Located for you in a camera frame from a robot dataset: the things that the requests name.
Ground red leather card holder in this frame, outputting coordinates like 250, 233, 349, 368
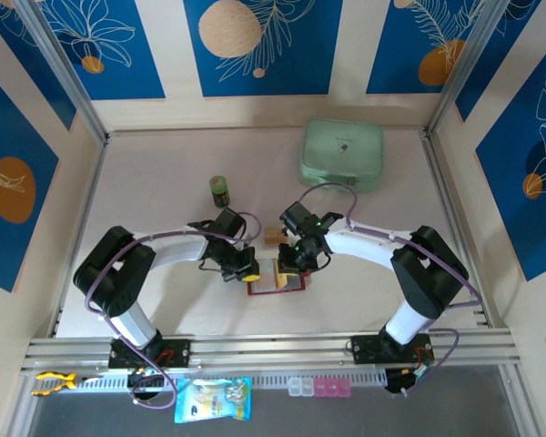
246, 271, 308, 298

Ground small green bottle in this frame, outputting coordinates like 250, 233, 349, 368
208, 175, 232, 209

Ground mint green zip pouch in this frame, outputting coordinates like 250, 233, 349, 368
298, 117, 385, 195

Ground clear and pink pill organiser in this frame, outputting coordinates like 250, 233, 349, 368
287, 376, 351, 398

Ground blue snack bag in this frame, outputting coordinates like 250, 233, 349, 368
173, 375, 253, 424

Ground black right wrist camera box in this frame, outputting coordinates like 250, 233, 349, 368
278, 201, 319, 229

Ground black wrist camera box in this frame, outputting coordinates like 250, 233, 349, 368
213, 208, 248, 240
278, 201, 319, 229

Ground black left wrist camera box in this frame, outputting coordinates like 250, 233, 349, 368
213, 208, 248, 240

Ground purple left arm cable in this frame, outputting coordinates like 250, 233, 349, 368
84, 210, 263, 411

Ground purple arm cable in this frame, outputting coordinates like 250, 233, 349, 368
297, 181, 483, 398
84, 210, 263, 411

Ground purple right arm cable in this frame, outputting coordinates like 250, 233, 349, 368
297, 181, 483, 398

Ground aluminium mounting rail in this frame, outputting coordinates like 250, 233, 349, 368
20, 330, 522, 377

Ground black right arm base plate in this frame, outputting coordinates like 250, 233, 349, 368
350, 333, 436, 365

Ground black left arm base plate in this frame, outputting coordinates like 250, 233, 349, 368
107, 339, 192, 370

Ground grey slotted cable duct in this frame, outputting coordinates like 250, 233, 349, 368
72, 371, 388, 395

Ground aluminium side rail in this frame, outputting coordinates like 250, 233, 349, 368
421, 131, 490, 329
48, 134, 110, 339

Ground yellow-handled pliers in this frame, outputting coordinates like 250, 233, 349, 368
32, 371, 104, 398

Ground aluminium frame post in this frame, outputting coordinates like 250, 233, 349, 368
424, 0, 516, 138
14, 0, 111, 143

